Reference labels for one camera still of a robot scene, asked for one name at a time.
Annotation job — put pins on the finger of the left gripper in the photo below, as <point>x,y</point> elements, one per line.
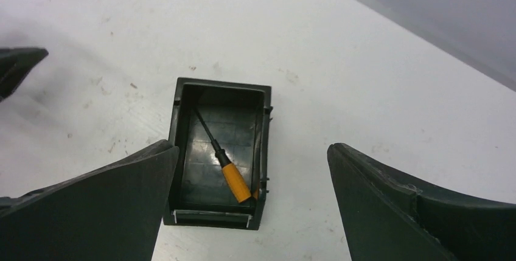
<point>16,64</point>

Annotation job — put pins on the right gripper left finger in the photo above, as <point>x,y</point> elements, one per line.
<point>111,213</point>

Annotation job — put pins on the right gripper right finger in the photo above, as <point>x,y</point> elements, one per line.
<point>388,214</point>

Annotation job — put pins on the orange handled screwdriver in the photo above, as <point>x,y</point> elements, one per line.
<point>233,177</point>

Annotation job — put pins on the black plastic bin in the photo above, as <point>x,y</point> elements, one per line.
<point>221,130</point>

